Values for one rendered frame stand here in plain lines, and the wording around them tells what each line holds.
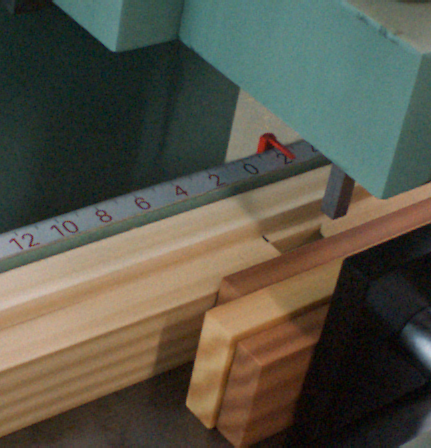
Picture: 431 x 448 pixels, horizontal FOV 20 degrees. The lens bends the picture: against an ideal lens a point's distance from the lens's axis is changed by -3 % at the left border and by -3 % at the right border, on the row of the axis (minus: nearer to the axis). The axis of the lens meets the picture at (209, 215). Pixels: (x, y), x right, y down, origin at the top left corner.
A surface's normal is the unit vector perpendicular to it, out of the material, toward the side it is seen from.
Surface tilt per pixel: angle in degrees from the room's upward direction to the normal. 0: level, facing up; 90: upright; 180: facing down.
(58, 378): 90
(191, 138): 90
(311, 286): 0
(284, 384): 90
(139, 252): 0
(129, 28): 90
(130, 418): 0
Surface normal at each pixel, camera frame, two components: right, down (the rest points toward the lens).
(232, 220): 0.16, -0.79
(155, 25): 0.60, 0.55
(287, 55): -0.78, 0.26
